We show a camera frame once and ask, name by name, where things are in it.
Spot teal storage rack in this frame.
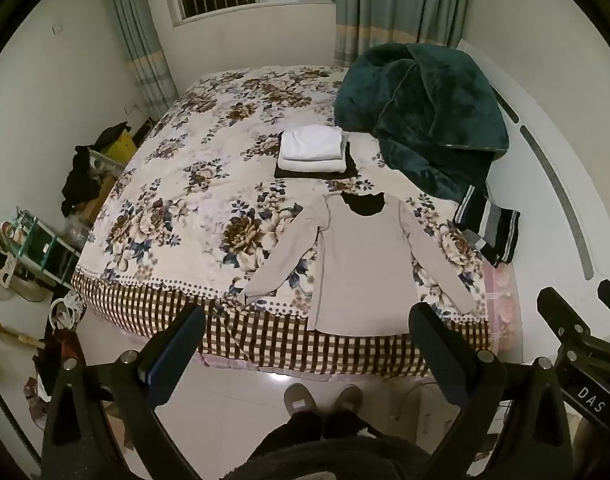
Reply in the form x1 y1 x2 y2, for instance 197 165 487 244
7 206 82 289

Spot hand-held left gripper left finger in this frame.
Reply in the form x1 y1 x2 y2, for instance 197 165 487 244
40 303 207 480

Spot beige shoes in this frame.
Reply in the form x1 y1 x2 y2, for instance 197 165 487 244
0 217 42 307

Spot yellow box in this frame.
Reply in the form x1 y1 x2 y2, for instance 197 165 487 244
102 132 136 167

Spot wooden stick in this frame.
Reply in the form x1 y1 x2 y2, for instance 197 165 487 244
0 317 47 352

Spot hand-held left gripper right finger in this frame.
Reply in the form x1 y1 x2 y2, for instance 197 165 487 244
408 303 574 480

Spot beige long-sleeve shirt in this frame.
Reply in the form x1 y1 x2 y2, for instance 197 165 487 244
244 191 476 336

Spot pink floral cloth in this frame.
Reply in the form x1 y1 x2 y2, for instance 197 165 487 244
481 264 519 352

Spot folded black garment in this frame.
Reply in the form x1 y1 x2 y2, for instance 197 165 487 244
273 140 361 180

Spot dark green plush blanket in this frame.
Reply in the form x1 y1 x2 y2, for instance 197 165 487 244
333 42 510 204

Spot bed with floral sheet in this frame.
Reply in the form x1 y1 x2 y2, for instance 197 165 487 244
70 64 516 379

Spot person's right shoe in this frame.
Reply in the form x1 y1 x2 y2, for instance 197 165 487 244
332 384 365 417

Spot black clothes heap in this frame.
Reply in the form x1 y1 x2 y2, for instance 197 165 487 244
60 122 131 217

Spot person's dark trousers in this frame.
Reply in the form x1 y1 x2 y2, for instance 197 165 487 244
245 409 401 466

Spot white bed headboard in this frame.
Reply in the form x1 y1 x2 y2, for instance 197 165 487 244
455 37 610 321

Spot folded cream garment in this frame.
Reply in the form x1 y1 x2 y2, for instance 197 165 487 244
277 154 347 174

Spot folded white garment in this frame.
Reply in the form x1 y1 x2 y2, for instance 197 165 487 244
279 124 344 161

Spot person's left shoe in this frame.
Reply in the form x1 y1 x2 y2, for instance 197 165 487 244
283 383 322 417

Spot grey-green curtain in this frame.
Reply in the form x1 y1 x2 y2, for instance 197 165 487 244
102 0 179 107
331 0 474 69

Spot white coiled cable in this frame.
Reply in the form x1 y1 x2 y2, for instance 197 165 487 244
50 290 89 332

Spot person's shoe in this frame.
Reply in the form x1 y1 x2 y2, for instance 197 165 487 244
283 383 322 417
332 384 365 417

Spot dark striped cloth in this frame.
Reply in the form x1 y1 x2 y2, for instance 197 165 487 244
453 185 522 267

